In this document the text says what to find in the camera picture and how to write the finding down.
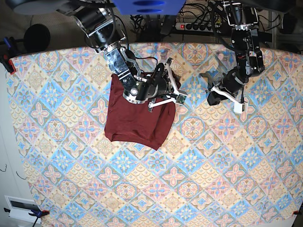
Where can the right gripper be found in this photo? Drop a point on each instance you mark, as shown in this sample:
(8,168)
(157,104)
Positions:
(158,89)

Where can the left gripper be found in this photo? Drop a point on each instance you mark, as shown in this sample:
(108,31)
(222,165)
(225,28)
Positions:
(229,87)

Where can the dark red t-shirt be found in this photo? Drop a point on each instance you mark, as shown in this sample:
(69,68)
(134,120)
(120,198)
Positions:
(134,123)

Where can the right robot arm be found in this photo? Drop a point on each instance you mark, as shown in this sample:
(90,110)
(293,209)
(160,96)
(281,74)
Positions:
(98,22)

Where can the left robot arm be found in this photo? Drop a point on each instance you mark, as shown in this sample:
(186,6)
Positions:
(245,44)

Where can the white power strip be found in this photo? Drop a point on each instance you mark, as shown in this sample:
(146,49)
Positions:
(182,26)

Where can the patterned tablecloth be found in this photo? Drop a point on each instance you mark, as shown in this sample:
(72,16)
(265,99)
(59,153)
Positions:
(216,168)

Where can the black round object right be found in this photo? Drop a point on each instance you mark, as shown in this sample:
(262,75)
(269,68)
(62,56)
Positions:
(288,24)

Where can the blue clamp lower left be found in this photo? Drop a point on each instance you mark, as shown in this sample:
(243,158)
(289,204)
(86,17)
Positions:
(35,214)

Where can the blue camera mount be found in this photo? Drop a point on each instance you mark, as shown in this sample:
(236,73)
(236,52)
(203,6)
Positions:
(149,7)

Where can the white wall outlet box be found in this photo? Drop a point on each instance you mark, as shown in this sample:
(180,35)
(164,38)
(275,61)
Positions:
(19,208)

